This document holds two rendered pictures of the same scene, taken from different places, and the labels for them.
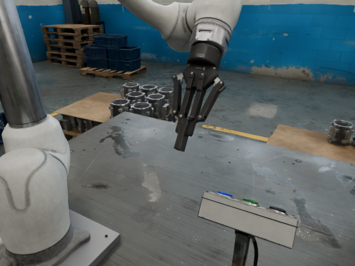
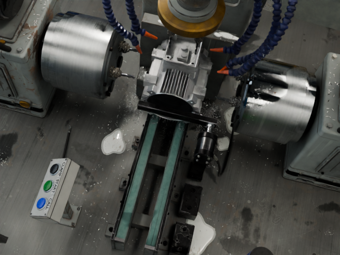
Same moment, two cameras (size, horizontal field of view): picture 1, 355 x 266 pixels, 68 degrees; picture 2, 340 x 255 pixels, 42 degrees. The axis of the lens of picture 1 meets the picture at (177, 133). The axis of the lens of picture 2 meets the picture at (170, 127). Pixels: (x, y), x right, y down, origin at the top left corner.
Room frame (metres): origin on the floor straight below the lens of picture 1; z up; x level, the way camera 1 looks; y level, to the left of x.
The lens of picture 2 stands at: (0.25, 0.29, 2.21)
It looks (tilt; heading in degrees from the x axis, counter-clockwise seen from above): 63 degrees down; 248
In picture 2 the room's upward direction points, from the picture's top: 10 degrees clockwise
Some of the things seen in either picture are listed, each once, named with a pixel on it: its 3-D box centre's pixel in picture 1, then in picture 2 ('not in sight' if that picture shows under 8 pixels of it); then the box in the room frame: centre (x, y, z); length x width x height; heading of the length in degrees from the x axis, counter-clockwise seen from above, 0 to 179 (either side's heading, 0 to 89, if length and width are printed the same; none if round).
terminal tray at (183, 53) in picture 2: not in sight; (182, 54); (-0.06, -0.47, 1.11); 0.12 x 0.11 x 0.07; 64
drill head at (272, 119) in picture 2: not in sight; (279, 102); (-0.34, -0.29, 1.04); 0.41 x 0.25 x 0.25; 154
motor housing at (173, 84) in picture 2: not in sight; (176, 81); (-0.04, -0.43, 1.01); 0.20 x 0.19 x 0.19; 64
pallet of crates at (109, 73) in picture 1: (112, 54); not in sight; (5.75, 1.39, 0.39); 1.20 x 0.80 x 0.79; 69
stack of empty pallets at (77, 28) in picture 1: (74, 44); not in sight; (6.85, 2.58, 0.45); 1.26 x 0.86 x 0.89; 61
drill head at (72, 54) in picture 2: not in sight; (70, 51); (0.27, -0.59, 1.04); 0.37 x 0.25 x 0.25; 154
